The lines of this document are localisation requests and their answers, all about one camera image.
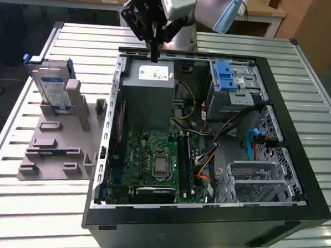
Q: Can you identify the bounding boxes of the blue-green RAM stick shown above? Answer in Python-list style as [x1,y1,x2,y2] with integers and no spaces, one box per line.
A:
[38,149,68,156]

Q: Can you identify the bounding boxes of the grey power supply unit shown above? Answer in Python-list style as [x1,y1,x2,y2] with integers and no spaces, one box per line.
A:
[118,57,177,133]

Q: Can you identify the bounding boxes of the yellow wire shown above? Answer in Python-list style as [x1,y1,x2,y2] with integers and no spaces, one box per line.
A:
[170,79,198,122]

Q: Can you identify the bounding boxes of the orange wire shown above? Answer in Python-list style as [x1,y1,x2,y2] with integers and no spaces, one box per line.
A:
[197,159,212,183]

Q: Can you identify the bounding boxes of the black open PC case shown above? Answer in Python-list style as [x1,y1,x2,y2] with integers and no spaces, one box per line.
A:
[80,44,331,248]

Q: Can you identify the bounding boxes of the grey parts rack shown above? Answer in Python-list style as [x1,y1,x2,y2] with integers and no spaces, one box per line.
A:
[17,76,109,186]

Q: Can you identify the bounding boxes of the blue plastic drive latch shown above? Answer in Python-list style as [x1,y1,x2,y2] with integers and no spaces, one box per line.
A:
[213,61,238,92]

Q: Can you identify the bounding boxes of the CPU socket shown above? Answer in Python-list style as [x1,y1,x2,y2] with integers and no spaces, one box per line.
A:
[150,149,172,183]

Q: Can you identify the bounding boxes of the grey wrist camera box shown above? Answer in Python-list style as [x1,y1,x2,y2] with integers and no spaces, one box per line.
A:
[156,0,197,22]

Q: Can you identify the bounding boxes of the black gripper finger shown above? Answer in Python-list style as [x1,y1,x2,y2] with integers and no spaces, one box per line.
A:
[154,15,188,65]
[118,0,159,63]

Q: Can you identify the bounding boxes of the green motherboard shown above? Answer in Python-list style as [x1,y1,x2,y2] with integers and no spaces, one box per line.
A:
[105,128,210,207]

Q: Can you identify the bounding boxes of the hard disk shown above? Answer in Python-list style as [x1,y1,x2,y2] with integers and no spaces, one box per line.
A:
[20,54,77,115]

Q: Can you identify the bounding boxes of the silver CPU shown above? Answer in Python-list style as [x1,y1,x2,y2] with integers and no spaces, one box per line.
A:
[153,157,169,174]

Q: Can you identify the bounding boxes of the grey metal drive cage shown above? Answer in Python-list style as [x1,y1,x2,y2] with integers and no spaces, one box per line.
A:
[204,59,271,125]

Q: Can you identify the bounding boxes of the black cable bundle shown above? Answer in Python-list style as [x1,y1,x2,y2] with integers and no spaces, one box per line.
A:
[196,108,257,168]

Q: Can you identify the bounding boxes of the black graphics card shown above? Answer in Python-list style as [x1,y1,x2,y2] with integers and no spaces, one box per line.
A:
[128,184,177,206]

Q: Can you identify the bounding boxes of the blue data wire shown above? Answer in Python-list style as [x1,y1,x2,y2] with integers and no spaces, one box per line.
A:
[246,127,262,163]

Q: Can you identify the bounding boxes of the brown wooden cabinet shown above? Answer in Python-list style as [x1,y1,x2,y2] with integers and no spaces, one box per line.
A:
[273,0,331,77]

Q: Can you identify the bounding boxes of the red power wire black plug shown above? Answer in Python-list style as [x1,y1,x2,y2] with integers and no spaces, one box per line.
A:
[251,135,287,164]

